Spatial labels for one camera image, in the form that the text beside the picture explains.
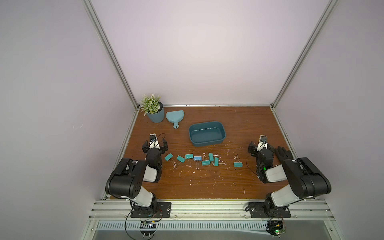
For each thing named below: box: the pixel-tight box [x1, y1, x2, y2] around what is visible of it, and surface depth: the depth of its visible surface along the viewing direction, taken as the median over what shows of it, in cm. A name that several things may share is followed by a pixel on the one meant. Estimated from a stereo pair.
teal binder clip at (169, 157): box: [164, 152, 177, 167], surface depth 92 cm
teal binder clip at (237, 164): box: [233, 154, 244, 168], surface depth 91 cm
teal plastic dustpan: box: [165, 109, 185, 129], surface depth 116 cm
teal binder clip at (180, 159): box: [176, 155, 186, 169], surface depth 92 cm
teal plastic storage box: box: [189, 121, 227, 147], surface depth 104 cm
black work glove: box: [274, 146, 293, 163], surface depth 94 cm
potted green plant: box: [140, 93, 165, 124], surface depth 102 cm
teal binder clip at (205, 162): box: [201, 152, 211, 166], surface depth 92 cm
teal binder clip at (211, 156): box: [208, 152, 222, 162], surface depth 94 cm
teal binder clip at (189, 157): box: [185, 153, 194, 168], surface depth 93 cm
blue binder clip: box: [193, 155, 202, 170], surface depth 92 cm
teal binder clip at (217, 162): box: [214, 157, 227, 167], surface depth 91 cm
